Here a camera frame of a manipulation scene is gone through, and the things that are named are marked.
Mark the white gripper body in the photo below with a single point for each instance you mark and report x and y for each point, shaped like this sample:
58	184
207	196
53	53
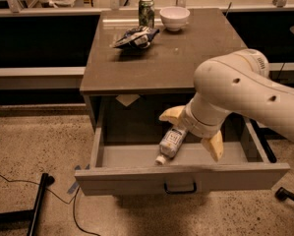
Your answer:
193	123

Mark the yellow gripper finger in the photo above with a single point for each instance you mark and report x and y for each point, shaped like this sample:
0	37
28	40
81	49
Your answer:
172	115
214	145

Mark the clear plastic bottle white cap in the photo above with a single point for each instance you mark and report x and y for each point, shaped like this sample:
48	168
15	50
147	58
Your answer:
170	144

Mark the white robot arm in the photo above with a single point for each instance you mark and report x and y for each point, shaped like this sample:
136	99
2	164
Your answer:
234	83

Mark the open grey top drawer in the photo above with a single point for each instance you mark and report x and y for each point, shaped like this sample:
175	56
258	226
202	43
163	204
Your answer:
126	143

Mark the grey cabinet with counter top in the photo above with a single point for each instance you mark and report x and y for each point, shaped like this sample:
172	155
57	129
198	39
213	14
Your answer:
167	66

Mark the black caster leg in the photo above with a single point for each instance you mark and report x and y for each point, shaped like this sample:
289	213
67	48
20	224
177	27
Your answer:
282	194

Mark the blue white chip bag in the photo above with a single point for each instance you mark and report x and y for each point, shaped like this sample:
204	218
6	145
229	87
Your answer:
137	38

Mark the white ceramic bowl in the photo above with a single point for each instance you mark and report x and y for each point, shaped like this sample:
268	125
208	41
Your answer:
174	18

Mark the green soda can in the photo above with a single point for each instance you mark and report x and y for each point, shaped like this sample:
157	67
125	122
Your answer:
146	13

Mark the blue tape strip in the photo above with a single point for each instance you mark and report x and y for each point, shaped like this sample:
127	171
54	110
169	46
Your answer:
75	185

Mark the black metal stand leg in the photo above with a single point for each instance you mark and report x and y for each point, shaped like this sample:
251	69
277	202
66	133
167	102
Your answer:
28	218

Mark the black drawer handle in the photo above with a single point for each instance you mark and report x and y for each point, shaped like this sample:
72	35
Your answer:
184	190

